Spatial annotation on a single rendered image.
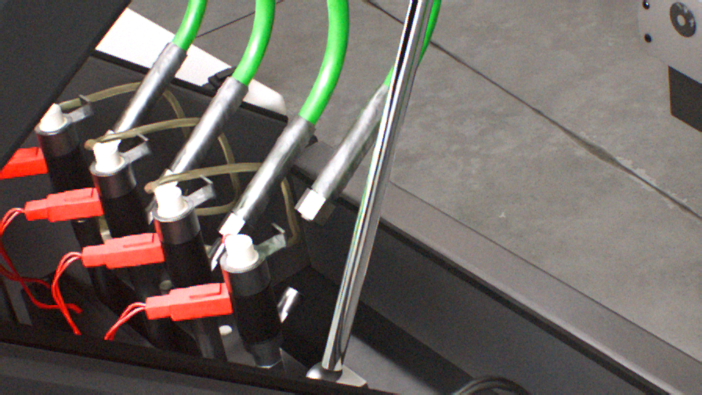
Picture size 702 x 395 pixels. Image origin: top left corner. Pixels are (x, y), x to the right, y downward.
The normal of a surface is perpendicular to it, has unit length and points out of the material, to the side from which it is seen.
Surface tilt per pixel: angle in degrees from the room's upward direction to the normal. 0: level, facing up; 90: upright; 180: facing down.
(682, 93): 90
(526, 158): 0
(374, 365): 0
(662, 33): 90
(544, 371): 90
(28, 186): 90
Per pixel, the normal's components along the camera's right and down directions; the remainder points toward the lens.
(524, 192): -0.16, -0.81
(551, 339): -0.78, 0.46
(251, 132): 0.61, 0.37
